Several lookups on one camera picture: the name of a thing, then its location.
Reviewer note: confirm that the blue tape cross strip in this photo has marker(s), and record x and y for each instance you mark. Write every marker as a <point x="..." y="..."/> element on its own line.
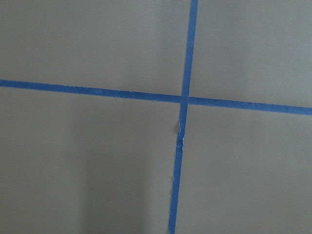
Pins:
<point x="157" y="97"/>

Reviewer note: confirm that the blue tape long strip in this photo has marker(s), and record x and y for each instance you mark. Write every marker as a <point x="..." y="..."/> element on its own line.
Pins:
<point x="187" y="72"/>

